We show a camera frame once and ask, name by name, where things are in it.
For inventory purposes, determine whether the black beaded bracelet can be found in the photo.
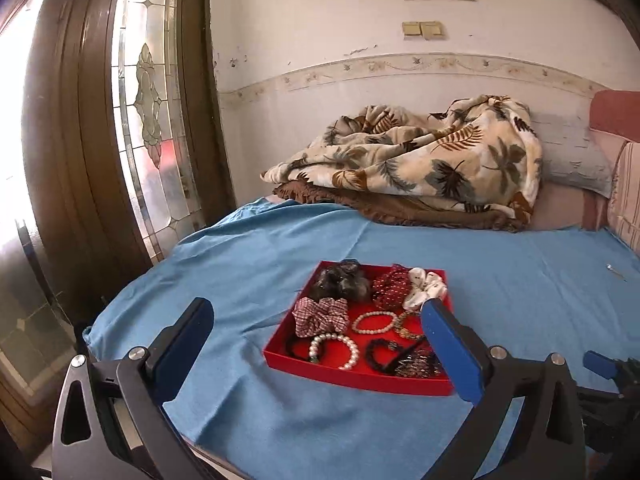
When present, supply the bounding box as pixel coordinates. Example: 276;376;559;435
365;338;401;375

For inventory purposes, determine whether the brown wooden door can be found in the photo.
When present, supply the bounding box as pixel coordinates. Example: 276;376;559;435
20;0;236;311

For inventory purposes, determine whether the black hair tie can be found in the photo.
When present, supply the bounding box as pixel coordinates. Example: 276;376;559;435
285;332;321;361

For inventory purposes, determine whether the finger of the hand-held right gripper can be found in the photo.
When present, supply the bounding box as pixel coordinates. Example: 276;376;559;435
575;385;640;456
583;351;640;396

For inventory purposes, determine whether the floral leaf blanket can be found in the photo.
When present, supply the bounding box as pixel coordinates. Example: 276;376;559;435
260;94;543;218

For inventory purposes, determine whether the brown furry scrunchie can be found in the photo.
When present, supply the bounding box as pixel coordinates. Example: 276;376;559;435
308;259;373;303

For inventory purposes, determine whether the black beaded hair clip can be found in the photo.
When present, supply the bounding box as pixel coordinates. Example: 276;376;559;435
392;337;447;380

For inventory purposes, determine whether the brown quilted blanket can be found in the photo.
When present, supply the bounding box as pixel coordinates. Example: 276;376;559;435
272;180;533;233

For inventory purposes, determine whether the striped beige cushion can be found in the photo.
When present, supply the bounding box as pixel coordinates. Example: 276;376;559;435
607;141;640;253

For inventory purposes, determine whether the red dotted scrunchie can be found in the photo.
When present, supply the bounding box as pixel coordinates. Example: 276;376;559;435
371;264;416;311

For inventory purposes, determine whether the grey pillow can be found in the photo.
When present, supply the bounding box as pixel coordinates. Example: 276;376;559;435
530;107;616;198

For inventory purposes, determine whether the bright glass side panel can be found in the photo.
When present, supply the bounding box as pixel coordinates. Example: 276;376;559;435
0;0;76;396

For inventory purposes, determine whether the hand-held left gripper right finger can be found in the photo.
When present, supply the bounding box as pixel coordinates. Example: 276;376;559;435
420;298;588;480

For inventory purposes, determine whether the stained glass door panel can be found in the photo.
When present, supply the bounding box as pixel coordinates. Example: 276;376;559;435
111;0;208;266

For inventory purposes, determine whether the small pearl bracelet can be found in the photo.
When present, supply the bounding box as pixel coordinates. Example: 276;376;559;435
351;311;398;335

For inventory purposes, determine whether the blue cloth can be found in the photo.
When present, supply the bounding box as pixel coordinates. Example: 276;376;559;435
82;197;640;480

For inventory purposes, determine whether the gold beaded bracelet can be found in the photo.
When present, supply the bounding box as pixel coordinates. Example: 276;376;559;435
392;310;426;341

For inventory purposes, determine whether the red plaid scrunchie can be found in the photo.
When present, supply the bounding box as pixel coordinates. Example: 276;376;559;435
292;296;349;338

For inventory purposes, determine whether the large pearl bracelet green bead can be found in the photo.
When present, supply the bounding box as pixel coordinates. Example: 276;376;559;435
307;332;361;372

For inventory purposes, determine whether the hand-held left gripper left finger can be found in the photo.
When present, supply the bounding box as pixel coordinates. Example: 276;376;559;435
52;297;221;480

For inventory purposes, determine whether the pink bed sheet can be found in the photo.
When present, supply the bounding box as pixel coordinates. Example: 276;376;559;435
527;180;611;233

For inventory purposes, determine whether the red tray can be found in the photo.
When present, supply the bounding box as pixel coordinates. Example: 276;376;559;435
263;260;456;397

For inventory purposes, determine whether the red pink cushion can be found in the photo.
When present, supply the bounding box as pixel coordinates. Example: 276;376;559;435
589;89;640;143

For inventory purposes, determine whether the white patterned scrunchie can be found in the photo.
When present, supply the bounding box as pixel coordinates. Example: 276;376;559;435
404;267;448;311

